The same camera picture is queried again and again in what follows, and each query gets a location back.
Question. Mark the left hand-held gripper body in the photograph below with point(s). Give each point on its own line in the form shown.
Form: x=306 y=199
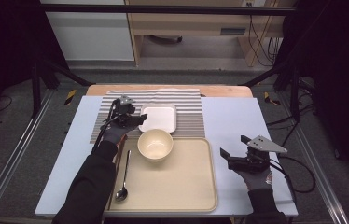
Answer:
x=122 y=112

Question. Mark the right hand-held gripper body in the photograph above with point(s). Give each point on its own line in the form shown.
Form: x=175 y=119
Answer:
x=253 y=158

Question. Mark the white square plate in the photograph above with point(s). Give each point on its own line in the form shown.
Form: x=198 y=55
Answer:
x=160 y=118

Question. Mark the cream bowl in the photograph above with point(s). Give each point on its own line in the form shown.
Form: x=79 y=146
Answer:
x=155 y=144

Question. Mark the beige rectangular tray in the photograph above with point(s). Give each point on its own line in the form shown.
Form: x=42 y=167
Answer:
x=175 y=180

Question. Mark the metal spoon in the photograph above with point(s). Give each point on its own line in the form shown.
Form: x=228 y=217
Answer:
x=121 y=193

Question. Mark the person's right hand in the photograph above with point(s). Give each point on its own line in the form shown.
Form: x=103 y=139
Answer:
x=256 y=180

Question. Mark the person's left hand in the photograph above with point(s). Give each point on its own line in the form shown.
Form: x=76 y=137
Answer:
x=115 y=133

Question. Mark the yellow black tape marker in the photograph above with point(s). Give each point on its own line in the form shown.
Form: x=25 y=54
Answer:
x=70 y=97
x=269 y=98

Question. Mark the striped placemat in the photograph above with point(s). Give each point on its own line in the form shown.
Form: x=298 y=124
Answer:
x=188 y=102

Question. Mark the black metal stand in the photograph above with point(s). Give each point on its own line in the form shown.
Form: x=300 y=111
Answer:
x=35 y=87
x=294 y=93

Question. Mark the white cabinet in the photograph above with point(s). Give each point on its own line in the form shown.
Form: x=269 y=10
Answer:
x=91 y=34

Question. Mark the wooden desk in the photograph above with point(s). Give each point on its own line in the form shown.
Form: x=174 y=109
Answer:
x=188 y=23

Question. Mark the grey rectangular box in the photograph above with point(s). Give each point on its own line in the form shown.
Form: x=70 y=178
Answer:
x=233 y=31

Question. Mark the black curtain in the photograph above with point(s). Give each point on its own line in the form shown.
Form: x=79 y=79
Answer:
x=1 y=46
x=340 y=77

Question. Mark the aluminium floor rail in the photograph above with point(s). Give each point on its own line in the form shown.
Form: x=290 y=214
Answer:
x=318 y=174
x=11 y=165

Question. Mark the black horizontal frame bar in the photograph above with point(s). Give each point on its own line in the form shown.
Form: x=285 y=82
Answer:
x=163 y=10

